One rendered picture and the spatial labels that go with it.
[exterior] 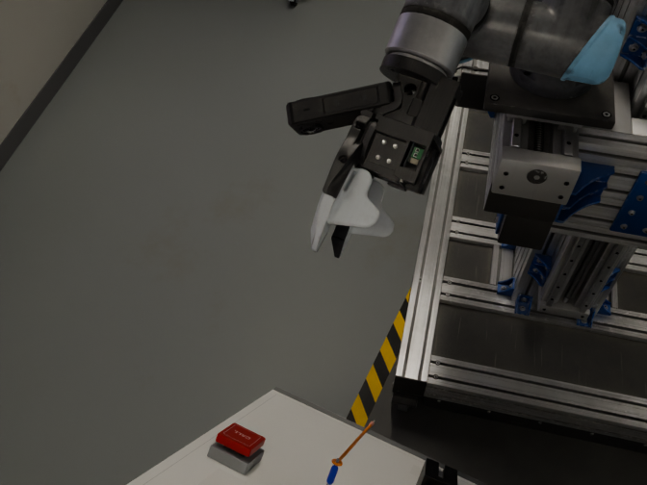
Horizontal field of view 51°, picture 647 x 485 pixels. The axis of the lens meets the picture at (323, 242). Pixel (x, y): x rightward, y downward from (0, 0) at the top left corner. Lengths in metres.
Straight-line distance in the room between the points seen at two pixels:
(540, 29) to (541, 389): 1.35
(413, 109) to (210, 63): 2.57
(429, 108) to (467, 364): 1.36
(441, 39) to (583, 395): 1.47
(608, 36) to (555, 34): 0.05
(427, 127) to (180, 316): 1.74
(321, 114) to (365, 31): 2.69
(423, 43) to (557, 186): 0.62
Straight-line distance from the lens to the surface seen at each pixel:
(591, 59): 0.80
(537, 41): 0.80
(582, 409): 2.00
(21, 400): 2.33
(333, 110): 0.70
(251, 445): 0.90
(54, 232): 2.67
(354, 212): 0.65
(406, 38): 0.69
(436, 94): 0.69
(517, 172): 1.23
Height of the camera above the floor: 1.95
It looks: 53 degrees down
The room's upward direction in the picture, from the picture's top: straight up
